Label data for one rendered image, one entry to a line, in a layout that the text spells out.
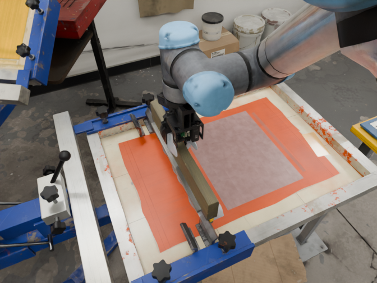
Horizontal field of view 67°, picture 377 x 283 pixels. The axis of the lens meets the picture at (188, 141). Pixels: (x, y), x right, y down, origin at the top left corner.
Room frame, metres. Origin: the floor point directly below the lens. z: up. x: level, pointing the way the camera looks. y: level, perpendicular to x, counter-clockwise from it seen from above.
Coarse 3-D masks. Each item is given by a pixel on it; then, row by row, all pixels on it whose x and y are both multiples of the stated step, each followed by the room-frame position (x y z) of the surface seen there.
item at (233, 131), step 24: (216, 120) 0.76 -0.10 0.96; (240, 120) 0.76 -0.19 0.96; (264, 120) 0.76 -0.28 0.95; (288, 120) 0.76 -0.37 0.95; (120, 144) 0.65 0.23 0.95; (144, 144) 0.65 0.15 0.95; (216, 144) 0.64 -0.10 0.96; (240, 144) 0.64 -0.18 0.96; (144, 168) 0.54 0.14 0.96; (168, 168) 0.54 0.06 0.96
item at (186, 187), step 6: (156, 126) 0.65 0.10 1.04; (156, 132) 0.62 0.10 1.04; (162, 138) 0.60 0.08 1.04; (162, 144) 0.57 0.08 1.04; (168, 150) 0.55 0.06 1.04; (168, 156) 0.52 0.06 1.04; (174, 162) 0.50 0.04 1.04; (174, 168) 0.48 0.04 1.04; (180, 174) 0.46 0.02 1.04; (180, 180) 0.44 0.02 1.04; (186, 186) 0.42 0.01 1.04; (186, 192) 0.41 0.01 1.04; (192, 198) 0.38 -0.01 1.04; (192, 204) 0.37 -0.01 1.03; (198, 204) 0.37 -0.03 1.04; (198, 210) 0.35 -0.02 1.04
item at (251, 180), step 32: (224, 160) 0.58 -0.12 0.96; (256, 160) 0.58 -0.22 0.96; (320, 160) 0.58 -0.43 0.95; (160, 192) 0.46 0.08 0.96; (224, 192) 0.46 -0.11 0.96; (256, 192) 0.46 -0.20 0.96; (288, 192) 0.46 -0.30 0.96; (160, 224) 0.35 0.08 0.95; (192, 224) 0.35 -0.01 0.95; (224, 224) 0.35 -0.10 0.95
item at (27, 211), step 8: (32, 200) 0.38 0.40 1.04; (8, 208) 0.36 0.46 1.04; (16, 208) 0.36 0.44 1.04; (24, 208) 0.36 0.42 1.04; (32, 208) 0.36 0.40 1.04; (0, 216) 0.33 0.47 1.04; (8, 216) 0.33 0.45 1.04; (16, 216) 0.33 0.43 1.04; (24, 216) 0.33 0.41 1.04; (32, 216) 0.33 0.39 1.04; (40, 216) 0.33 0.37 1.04; (0, 224) 0.31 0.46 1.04; (8, 224) 0.31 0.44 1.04; (16, 224) 0.31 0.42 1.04; (24, 224) 0.32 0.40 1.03; (32, 224) 0.32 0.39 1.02; (0, 232) 0.29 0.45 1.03; (8, 232) 0.30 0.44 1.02; (16, 232) 0.31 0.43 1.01; (24, 232) 0.31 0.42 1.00
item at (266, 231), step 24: (288, 96) 0.86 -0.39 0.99; (312, 120) 0.73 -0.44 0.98; (96, 144) 0.61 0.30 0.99; (336, 144) 0.63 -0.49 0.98; (96, 168) 0.52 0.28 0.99; (360, 168) 0.53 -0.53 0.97; (336, 192) 0.43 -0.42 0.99; (360, 192) 0.43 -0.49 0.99; (120, 216) 0.36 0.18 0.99; (288, 216) 0.36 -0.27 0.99; (312, 216) 0.36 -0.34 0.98; (120, 240) 0.29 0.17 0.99; (264, 240) 0.30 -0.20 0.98
